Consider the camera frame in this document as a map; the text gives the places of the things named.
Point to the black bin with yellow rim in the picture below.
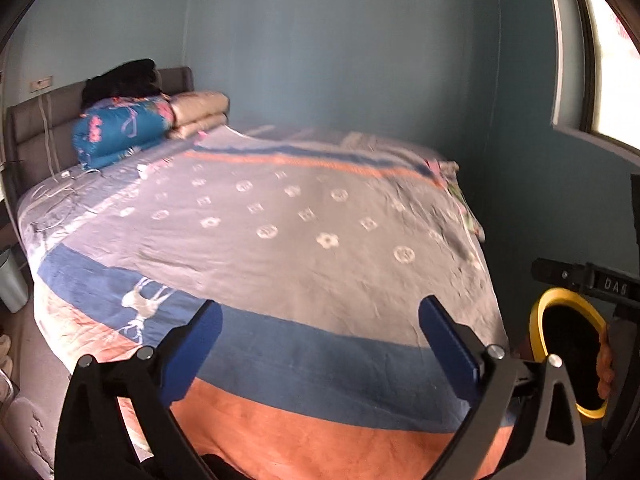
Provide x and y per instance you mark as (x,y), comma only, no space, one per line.
(536,330)

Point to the white waste bin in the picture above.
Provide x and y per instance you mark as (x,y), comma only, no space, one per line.
(12,285)

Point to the blue floral folded quilt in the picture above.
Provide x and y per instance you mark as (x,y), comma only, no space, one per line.
(120,130)

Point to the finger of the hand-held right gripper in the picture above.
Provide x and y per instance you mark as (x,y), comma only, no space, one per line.
(590,280)

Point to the window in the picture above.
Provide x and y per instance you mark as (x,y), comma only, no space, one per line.
(615,60)

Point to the floral bed sheet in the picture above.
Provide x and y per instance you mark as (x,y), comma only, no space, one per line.
(465,210)

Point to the person's right hand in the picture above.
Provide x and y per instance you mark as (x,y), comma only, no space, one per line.
(606,365)

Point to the beige folded quilt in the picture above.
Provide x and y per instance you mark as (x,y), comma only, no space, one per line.
(200,110)

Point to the black clothing pile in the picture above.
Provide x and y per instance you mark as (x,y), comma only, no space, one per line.
(125,77)

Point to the bed with patterned bedspread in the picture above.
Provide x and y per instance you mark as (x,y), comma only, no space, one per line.
(300,200)

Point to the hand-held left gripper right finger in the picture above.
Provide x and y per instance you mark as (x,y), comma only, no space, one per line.
(447,340)

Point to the white wall socket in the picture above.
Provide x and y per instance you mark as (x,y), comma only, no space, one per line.
(41,83)

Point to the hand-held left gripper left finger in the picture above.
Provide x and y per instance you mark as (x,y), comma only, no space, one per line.
(195,345)

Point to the white charger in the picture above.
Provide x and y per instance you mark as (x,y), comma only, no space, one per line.
(143,171)

